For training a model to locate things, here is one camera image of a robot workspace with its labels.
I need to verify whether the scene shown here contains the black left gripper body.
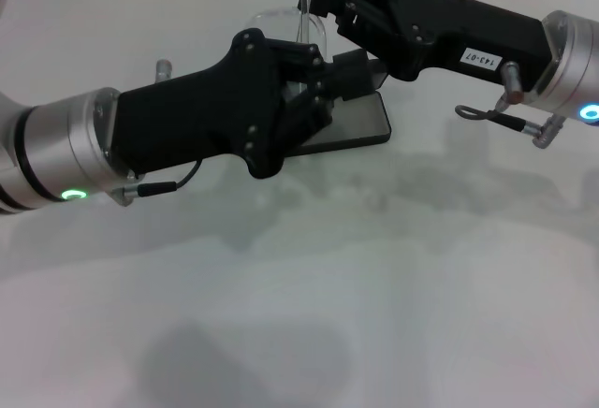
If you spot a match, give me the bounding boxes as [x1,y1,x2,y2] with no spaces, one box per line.
[105,27,287,180]

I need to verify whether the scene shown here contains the silver left wrist connector stud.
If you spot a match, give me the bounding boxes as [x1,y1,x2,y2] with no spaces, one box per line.
[155,57,175,84]

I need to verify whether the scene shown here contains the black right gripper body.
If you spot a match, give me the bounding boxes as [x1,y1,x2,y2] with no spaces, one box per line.
[373,0,554,95]

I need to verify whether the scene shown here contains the black glasses case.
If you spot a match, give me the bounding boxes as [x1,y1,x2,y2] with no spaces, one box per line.
[280,55,392,157]

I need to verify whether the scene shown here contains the silver right wrist connector stud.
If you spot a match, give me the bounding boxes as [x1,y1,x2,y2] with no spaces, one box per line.
[502,61,526,103]

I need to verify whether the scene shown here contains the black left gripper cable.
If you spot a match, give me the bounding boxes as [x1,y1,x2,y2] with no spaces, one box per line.
[111,159,203,207]

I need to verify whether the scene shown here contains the silver wrist connector stud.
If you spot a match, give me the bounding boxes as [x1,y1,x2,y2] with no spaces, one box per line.
[502,61,526,103]
[155,57,175,84]

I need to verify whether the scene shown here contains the clear white glasses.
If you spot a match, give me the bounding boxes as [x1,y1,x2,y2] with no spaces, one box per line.
[246,0,337,77]

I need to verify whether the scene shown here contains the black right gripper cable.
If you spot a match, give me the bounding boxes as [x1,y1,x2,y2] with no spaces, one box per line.
[455,103,568,150]

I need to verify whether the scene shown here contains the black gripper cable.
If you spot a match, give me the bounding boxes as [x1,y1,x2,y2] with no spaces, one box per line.
[455,103,568,150]
[111,159,203,207]

